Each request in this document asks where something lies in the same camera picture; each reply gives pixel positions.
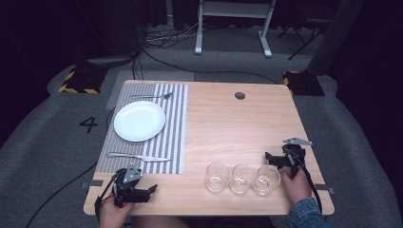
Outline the white round plate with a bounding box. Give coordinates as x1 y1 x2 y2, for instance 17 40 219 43
113 100 166 143

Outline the silver fork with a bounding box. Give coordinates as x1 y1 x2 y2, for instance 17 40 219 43
130 91 174 100

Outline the person's leg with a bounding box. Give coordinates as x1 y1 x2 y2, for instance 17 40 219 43
132 215 191 228

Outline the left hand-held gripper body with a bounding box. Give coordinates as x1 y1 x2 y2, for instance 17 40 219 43
111 163 150 208

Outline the black tripod stand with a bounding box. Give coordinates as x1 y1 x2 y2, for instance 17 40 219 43
277 18 331 61

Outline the person's left hand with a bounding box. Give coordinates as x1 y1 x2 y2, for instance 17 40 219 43
99 197 136 228

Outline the black yellow striped floor plate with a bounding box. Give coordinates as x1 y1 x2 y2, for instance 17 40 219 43
58 66 109 95
282 69 326 97

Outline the grey table edge bracket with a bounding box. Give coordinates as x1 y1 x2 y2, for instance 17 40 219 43
315 183 336 195
80 179 105 190

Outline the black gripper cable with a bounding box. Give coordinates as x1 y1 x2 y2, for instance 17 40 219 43
93 175 118 220
296 153 323 214

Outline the white metal desk frame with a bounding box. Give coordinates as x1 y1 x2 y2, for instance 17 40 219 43
194 0 278 59

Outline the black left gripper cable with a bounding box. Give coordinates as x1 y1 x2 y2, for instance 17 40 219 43
93 175 118 220

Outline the bundle of floor cables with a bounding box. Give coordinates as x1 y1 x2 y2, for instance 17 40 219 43
144 21 204 49

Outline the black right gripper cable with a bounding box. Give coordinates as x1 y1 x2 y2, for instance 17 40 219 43
296 153 323 214

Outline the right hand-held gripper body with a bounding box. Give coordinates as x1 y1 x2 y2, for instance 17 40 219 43
279 137 314 179

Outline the silver knife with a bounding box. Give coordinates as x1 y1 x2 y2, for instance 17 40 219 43
106 152 172 163

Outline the long black floor cable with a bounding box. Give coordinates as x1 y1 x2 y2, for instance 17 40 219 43
142 48 279 86

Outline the person's right hand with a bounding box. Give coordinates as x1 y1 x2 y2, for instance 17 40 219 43
278 166 314 206

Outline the grey curtain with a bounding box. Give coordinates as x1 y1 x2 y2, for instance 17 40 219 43
306 0 366 76

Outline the grey striped placemat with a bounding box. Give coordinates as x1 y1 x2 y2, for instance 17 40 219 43
95 83 189 175

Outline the clear drinking glass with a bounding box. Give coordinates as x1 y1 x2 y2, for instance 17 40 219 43
252 164 282 196
204 162 230 193
229 163 256 195

